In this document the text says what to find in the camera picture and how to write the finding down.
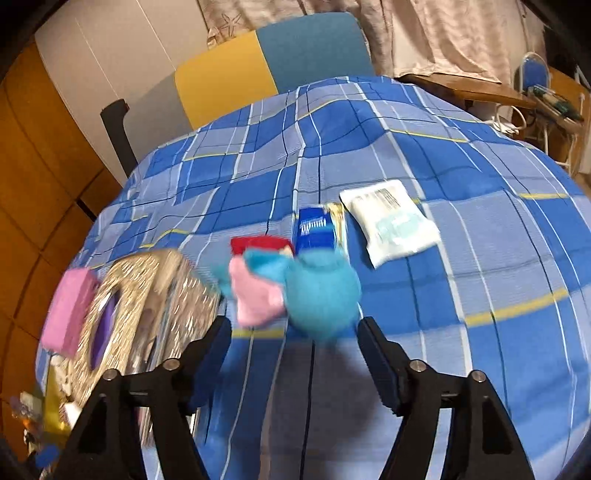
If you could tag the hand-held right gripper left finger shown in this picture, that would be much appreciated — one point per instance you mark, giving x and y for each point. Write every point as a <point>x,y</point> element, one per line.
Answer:
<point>217,344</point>

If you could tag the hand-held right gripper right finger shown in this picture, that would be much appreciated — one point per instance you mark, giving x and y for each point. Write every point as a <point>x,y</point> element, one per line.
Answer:
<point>385,374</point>

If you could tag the pink soft cloth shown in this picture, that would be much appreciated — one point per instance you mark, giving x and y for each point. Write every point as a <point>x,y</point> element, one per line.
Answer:
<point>254,295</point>

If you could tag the teal plush toy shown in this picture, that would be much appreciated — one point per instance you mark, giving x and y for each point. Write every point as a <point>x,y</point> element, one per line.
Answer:
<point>323,295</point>

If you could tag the red soft cloth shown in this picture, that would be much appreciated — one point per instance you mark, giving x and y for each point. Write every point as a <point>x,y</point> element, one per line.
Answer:
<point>261,243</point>

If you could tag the white tissue packet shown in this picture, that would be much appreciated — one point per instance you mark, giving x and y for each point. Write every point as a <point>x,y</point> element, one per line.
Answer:
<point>392,226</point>

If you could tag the blue tissue packet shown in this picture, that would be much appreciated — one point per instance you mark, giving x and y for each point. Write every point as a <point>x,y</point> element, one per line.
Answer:
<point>316,230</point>

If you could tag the pink box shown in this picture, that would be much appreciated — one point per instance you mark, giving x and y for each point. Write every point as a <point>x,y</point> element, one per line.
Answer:
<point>69,309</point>

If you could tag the blue checked blanket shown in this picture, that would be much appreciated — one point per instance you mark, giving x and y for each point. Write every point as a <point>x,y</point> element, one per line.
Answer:
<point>461,240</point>

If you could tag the gold striped packet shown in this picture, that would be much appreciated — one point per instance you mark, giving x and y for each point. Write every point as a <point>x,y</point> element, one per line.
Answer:
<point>338,226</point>

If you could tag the golden yellow cloth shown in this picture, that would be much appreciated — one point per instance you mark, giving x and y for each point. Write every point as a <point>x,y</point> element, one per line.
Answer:
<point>55,401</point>

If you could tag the wooden wardrobe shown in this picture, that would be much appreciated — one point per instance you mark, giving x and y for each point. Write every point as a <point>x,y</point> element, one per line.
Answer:
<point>37,194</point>

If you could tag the grey yellow blue chair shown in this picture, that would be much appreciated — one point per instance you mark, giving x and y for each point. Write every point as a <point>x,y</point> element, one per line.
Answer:
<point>231,78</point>

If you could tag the wooden table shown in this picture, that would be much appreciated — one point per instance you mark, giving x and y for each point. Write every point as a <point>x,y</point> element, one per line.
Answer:
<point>480,90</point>

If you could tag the green tools on chair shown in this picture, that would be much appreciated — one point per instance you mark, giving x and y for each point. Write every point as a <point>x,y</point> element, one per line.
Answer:
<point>554,102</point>

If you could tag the blue backed metal chair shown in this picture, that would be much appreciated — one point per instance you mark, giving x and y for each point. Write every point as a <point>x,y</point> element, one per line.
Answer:
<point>535,71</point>

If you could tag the beige patterned curtain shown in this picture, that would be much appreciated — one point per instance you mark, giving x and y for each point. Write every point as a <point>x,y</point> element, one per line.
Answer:
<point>438,37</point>

